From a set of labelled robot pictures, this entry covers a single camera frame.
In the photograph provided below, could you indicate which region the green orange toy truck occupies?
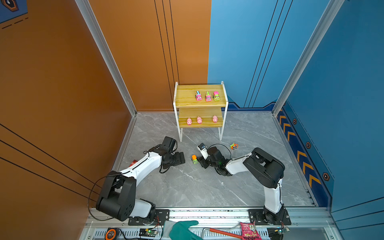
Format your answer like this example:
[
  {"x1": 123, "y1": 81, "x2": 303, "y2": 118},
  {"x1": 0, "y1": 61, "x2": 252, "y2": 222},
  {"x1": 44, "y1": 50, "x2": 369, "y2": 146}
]
[{"x1": 231, "y1": 143, "x2": 239, "y2": 150}]

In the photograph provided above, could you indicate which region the pink green toy car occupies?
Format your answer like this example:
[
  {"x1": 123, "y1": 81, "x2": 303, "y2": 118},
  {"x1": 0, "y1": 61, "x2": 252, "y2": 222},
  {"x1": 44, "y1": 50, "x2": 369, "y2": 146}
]
[{"x1": 205, "y1": 91, "x2": 212, "y2": 102}]

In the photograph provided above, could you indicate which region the pink grey toy truck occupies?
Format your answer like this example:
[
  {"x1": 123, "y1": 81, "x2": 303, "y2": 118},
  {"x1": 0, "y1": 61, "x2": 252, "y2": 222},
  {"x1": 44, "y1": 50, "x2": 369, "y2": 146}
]
[{"x1": 196, "y1": 91, "x2": 202, "y2": 101}]

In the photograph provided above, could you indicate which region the green truck pink tank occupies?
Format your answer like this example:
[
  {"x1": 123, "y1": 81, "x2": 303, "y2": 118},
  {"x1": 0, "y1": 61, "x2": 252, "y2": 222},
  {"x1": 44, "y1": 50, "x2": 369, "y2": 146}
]
[{"x1": 214, "y1": 91, "x2": 220, "y2": 101}]

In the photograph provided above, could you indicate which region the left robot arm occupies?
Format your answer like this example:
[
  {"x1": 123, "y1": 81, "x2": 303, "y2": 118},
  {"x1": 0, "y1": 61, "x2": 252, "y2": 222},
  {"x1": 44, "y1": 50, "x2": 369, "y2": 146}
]
[{"x1": 96, "y1": 137, "x2": 185, "y2": 224}]

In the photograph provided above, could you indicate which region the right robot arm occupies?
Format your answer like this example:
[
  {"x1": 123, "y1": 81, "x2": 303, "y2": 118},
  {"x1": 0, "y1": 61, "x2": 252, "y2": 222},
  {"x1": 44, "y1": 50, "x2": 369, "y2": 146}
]
[{"x1": 197, "y1": 143, "x2": 292, "y2": 226}]

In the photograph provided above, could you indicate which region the yellow wooden two-tier shelf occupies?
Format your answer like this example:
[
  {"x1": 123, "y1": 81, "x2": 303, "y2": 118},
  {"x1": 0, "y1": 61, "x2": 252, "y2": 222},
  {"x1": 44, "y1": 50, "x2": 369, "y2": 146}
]
[{"x1": 173, "y1": 82, "x2": 229, "y2": 141}]

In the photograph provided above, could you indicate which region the red white cardboard box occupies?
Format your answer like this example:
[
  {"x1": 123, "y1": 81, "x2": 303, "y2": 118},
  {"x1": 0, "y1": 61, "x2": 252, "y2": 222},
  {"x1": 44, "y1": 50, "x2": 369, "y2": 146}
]
[{"x1": 129, "y1": 160, "x2": 138, "y2": 168}]

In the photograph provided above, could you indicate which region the green rubber glove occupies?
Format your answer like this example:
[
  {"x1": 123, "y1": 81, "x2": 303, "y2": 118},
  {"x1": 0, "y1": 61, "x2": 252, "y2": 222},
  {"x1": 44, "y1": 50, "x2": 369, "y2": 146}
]
[{"x1": 163, "y1": 221, "x2": 202, "y2": 240}]

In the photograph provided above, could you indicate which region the green circuit board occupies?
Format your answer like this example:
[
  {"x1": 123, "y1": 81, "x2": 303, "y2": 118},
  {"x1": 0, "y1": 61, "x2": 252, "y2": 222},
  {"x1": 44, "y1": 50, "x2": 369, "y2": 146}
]
[{"x1": 139, "y1": 229, "x2": 159, "y2": 238}]

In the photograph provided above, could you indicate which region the pink snack bag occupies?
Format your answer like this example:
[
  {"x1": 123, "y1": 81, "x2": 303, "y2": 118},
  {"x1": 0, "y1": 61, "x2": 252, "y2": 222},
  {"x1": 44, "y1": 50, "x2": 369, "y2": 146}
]
[{"x1": 240, "y1": 223, "x2": 262, "y2": 240}]

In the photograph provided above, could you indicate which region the orange tape measure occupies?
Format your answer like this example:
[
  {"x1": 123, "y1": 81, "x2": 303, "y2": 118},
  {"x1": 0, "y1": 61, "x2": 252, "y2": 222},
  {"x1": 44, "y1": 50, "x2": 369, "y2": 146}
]
[{"x1": 105, "y1": 228, "x2": 119, "y2": 240}]

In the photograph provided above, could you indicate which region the small board right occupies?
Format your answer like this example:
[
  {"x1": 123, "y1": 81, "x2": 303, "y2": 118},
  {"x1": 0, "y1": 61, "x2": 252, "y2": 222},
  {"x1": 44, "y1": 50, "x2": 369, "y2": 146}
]
[{"x1": 275, "y1": 226, "x2": 290, "y2": 235}]

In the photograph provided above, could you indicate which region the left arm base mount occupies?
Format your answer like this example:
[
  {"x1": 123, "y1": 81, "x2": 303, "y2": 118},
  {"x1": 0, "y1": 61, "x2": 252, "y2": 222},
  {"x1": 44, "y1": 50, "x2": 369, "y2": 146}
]
[{"x1": 128, "y1": 209, "x2": 170, "y2": 226}]

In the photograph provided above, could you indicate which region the aluminium rail frame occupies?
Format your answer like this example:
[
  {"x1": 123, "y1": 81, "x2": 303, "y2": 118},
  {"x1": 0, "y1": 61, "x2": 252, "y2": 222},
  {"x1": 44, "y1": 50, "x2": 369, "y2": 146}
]
[{"x1": 80, "y1": 207, "x2": 343, "y2": 240}]

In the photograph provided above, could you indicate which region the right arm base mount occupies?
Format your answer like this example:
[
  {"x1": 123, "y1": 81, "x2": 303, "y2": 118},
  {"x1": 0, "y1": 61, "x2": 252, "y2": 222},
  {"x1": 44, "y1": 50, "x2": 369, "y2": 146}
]
[{"x1": 248, "y1": 207, "x2": 292, "y2": 226}]

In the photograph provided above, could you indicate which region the red handled tool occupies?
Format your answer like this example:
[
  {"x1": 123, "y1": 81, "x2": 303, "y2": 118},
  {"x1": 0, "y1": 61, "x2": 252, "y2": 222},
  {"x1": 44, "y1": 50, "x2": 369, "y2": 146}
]
[{"x1": 201, "y1": 228, "x2": 243, "y2": 240}]

